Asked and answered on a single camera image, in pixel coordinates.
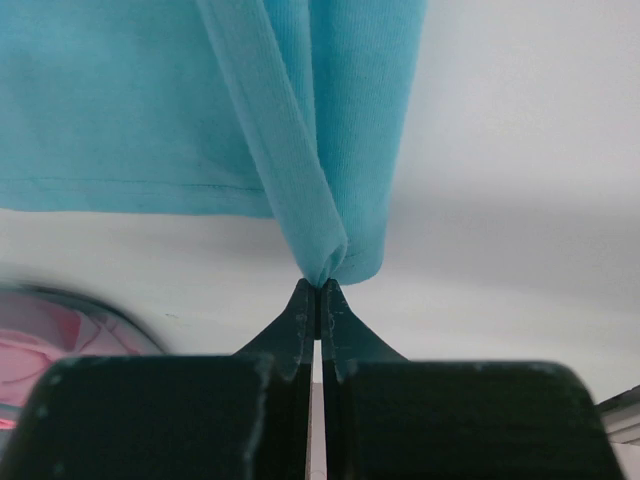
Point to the pink crumpled t shirt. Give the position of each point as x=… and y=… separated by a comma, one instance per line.
x=30, y=350

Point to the teal t shirt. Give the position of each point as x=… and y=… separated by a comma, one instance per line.
x=290, y=110

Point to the grey plastic basket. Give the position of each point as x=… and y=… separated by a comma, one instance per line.
x=110, y=315

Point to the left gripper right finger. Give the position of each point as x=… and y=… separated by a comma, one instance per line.
x=389, y=417

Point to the aluminium frame rail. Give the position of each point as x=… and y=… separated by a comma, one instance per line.
x=620, y=416

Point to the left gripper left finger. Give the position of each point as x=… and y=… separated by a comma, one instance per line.
x=86, y=393

